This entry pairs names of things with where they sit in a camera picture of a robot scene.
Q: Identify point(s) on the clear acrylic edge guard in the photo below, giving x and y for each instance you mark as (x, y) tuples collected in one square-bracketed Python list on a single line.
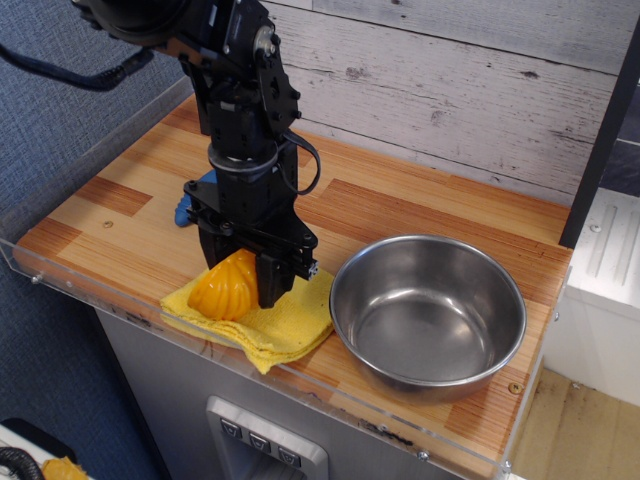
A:
[(101, 230)]

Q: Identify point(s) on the blue handled metal fork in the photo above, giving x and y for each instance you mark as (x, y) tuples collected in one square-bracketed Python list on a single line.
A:
[(181, 217)]

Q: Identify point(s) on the orange plastic toy orange half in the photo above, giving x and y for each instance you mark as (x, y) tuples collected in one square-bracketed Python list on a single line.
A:
[(229, 290)]

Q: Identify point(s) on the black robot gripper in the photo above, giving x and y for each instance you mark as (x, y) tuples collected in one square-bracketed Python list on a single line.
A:
[(252, 206)]

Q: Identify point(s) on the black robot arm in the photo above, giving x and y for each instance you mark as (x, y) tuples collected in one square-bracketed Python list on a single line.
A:
[(246, 104)]

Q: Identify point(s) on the grey toy dispenser panel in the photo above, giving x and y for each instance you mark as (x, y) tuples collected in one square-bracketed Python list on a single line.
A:
[(251, 447)]

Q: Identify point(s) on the yellow folded cloth napkin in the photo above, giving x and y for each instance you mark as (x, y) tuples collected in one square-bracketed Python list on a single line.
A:
[(297, 324)]

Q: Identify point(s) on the dark right shelf post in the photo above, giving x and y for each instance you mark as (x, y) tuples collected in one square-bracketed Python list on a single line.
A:
[(621, 97)]

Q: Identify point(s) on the white toy sink cabinet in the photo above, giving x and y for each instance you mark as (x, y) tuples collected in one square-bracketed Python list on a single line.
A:
[(594, 337)]

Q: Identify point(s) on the orange object bottom left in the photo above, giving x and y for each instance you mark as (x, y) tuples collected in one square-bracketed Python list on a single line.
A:
[(62, 469)]

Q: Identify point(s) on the stainless steel bowl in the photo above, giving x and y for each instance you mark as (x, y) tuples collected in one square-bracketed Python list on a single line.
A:
[(427, 319)]

